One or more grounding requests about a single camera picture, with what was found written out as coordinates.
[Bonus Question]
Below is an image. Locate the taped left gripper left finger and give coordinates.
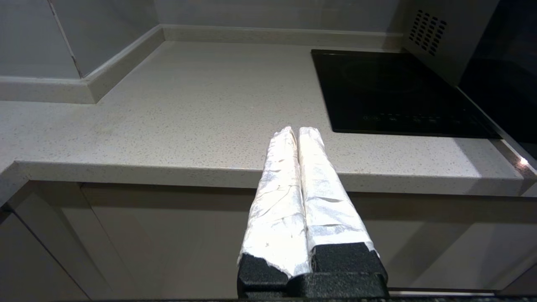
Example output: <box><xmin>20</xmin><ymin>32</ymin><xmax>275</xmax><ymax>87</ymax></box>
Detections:
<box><xmin>237</xmin><ymin>126</ymin><xmax>312</xmax><ymax>299</ymax></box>

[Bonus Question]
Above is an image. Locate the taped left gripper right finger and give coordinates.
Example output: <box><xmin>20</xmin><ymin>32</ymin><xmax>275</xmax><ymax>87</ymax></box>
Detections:
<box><xmin>298</xmin><ymin>127</ymin><xmax>388</xmax><ymax>299</ymax></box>

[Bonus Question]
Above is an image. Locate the microwave door with dark glass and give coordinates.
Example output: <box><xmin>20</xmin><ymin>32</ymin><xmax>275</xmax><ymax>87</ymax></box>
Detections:
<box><xmin>457</xmin><ymin>0</ymin><xmax>537</xmax><ymax>179</ymax></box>

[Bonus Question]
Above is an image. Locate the black induction cooktop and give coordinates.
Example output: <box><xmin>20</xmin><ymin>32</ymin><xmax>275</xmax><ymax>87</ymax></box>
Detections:
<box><xmin>311</xmin><ymin>49</ymin><xmax>502</xmax><ymax>139</ymax></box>

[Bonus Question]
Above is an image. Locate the beige cabinet corner panel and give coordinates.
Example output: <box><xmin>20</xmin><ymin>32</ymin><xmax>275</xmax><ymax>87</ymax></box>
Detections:
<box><xmin>8</xmin><ymin>180</ymin><xmax>141</xmax><ymax>302</ymax></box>

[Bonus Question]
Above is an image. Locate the grey side cabinet door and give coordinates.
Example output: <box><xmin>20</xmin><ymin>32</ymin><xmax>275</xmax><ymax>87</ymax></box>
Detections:
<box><xmin>0</xmin><ymin>207</ymin><xmax>91</xmax><ymax>302</ymax></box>

